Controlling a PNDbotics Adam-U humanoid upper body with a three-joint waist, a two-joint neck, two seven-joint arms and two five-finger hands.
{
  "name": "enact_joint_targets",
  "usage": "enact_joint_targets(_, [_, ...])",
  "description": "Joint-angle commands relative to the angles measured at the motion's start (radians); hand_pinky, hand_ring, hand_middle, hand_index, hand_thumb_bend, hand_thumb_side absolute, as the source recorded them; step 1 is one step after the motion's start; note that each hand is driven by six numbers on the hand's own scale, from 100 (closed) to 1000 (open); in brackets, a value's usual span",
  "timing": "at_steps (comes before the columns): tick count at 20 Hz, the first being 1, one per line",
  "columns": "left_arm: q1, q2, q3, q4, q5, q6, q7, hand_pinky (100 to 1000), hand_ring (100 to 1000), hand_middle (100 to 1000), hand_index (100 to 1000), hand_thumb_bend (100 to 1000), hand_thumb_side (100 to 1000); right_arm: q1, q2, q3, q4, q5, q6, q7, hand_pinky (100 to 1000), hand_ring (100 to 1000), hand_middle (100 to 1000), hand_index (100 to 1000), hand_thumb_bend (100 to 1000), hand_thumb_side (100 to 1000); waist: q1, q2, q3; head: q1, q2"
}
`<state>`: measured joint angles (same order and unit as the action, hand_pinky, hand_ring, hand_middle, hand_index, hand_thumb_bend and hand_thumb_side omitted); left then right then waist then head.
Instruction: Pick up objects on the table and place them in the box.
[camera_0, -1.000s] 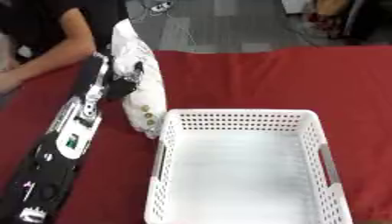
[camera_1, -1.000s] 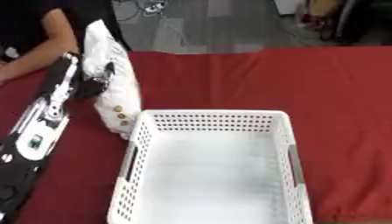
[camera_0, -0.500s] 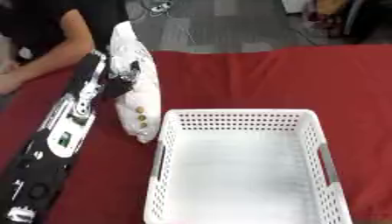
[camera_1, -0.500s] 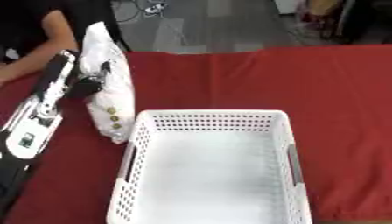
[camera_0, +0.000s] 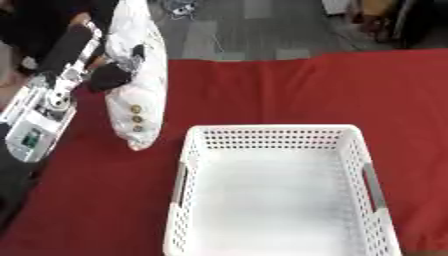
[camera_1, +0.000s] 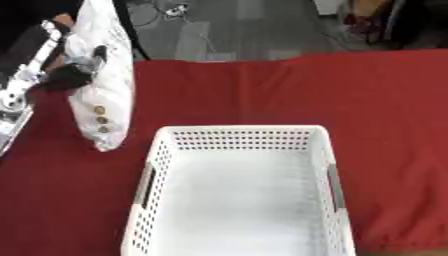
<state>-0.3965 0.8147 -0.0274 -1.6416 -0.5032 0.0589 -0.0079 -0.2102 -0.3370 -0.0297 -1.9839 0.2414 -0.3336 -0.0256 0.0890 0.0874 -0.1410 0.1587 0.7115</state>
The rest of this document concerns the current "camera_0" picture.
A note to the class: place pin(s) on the white plastic bag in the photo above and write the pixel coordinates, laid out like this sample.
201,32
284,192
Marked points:
140,96

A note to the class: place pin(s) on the white perforated plastic basket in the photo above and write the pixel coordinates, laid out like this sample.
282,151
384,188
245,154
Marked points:
274,200

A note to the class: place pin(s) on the brown chair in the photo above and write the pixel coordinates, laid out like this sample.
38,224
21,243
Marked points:
373,20

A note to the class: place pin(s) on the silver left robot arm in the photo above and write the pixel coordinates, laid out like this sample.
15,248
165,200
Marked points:
36,123

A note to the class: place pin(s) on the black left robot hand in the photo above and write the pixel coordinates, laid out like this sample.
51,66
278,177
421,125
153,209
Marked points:
65,50

